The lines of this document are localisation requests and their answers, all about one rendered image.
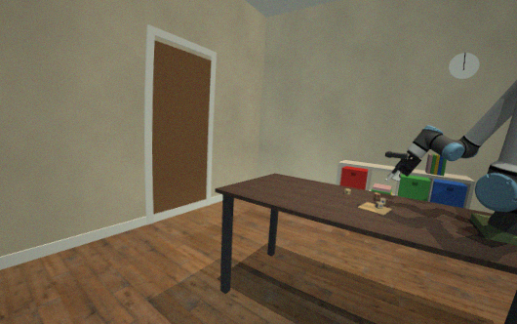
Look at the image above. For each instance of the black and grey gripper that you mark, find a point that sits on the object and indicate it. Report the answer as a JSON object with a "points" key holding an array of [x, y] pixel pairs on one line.
{"points": [[406, 167]]}

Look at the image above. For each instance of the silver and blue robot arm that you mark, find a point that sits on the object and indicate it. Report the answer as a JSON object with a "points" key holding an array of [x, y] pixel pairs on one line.
{"points": [[496, 191]]}

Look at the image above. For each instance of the tan flat mat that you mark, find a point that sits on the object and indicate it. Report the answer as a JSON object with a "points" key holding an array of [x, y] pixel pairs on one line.
{"points": [[371, 207]]}

